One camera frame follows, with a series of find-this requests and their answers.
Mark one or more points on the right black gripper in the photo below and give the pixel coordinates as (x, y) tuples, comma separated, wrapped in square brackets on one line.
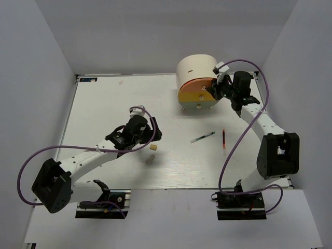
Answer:
[(215, 89)]

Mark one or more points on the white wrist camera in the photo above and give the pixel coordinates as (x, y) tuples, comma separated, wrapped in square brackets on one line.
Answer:
[(137, 111), (220, 69)]

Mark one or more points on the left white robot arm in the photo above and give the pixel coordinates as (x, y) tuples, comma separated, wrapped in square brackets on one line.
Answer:
[(57, 183)]

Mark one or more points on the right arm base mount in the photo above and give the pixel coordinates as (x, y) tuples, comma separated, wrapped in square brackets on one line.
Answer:
[(242, 207)]

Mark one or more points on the round wooden drawer cabinet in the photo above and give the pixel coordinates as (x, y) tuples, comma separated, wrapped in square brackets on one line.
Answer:
[(194, 74)]

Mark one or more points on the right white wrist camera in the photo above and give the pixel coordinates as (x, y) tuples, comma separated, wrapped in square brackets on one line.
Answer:
[(220, 69)]

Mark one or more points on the left blue corner label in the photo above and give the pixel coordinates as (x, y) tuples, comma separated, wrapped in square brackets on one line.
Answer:
[(89, 79)]

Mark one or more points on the small cork eraser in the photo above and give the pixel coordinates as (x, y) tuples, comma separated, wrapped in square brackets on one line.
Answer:
[(153, 147)]

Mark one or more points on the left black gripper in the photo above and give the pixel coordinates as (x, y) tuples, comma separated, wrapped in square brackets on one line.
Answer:
[(149, 133)]

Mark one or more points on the beige eraser block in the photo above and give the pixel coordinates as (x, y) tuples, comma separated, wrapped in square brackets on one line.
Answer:
[(150, 159)]

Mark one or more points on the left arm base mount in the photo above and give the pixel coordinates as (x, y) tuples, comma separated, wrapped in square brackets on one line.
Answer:
[(95, 200)]

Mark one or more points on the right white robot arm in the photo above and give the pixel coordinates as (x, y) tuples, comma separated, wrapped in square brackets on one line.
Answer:
[(278, 155)]

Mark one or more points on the red pen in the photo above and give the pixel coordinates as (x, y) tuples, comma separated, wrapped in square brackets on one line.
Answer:
[(224, 141)]

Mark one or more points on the white green pen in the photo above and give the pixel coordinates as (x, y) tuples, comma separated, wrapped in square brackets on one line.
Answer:
[(202, 137)]

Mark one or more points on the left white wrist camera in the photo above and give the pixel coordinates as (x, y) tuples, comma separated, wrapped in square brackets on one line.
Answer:
[(137, 111)]

